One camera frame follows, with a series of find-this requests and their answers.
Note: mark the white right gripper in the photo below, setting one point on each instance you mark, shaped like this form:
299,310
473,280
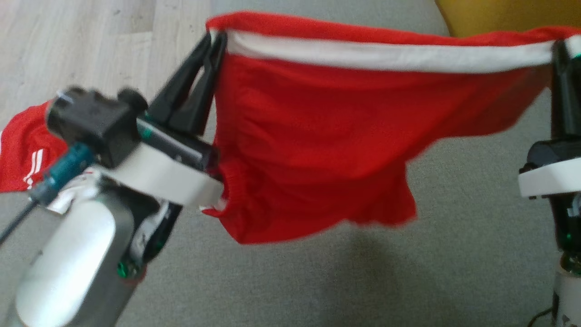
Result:
553,177

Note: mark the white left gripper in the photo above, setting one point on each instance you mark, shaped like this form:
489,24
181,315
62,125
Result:
168,181

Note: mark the red shorts with white band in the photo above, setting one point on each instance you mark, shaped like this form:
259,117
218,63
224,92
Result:
317,136

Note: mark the red shirt with white sleeves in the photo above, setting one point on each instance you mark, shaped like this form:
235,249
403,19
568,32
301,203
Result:
22,145

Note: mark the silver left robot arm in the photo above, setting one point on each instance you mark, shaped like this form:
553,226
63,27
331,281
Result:
72,263

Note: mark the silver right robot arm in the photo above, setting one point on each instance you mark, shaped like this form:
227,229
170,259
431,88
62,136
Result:
569,290

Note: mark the yellow sofa backrest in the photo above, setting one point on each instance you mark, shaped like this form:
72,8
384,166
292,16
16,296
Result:
508,13

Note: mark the large grey sofa seat cushion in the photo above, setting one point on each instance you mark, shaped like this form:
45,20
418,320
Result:
363,281

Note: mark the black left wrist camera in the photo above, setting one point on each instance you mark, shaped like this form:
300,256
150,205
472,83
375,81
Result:
95,120

